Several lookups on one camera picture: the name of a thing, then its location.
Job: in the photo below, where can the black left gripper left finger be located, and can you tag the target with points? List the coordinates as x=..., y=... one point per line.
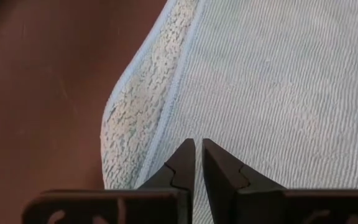
x=182, y=168

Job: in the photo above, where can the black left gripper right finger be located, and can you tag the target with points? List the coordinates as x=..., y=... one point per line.
x=219, y=168

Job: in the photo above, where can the teal microfiber towel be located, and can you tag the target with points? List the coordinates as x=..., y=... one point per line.
x=259, y=77

